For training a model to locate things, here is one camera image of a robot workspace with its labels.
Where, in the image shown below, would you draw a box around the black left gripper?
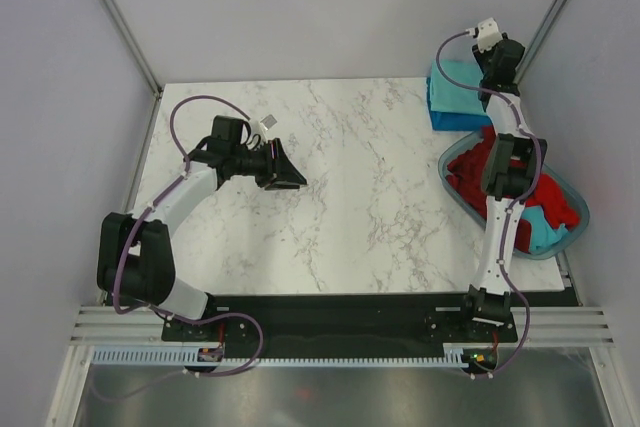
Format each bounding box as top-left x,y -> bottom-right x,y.
230,139 -> 306,192

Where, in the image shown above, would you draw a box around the teal t shirt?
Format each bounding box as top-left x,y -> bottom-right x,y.
429,60 -> 485,116
521,206 -> 569,254

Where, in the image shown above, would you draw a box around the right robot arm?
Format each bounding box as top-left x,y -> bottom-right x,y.
457,65 -> 546,341

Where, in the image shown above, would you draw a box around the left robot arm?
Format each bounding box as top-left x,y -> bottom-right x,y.
97,136 -> 307,340

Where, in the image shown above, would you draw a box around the red t shirts pile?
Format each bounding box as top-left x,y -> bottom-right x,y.
438,127 -> 590,260

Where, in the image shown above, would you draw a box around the folded blue t shirt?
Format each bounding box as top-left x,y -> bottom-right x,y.
426,77 -> 491,132

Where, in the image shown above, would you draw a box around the translucent blue plastic basket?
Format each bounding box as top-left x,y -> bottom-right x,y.
438,127 -> 589,260

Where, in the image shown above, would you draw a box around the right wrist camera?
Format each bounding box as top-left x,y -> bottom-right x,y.
465,17 -> 525,74

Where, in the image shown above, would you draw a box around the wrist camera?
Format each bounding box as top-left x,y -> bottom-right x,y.
206,116 -> 270,155
465,17 -> 525,74

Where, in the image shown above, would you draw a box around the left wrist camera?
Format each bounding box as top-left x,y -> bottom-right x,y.
206,116 -> 270,155

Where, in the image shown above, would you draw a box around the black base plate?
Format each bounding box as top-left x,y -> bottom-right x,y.
151,287 -> 579,361

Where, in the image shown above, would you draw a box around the aluminium frame rail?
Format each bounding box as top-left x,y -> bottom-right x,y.
70,307 -> 613,347

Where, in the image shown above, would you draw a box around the white slotted cable duct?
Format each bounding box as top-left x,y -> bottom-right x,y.
92,344 -> 501,368

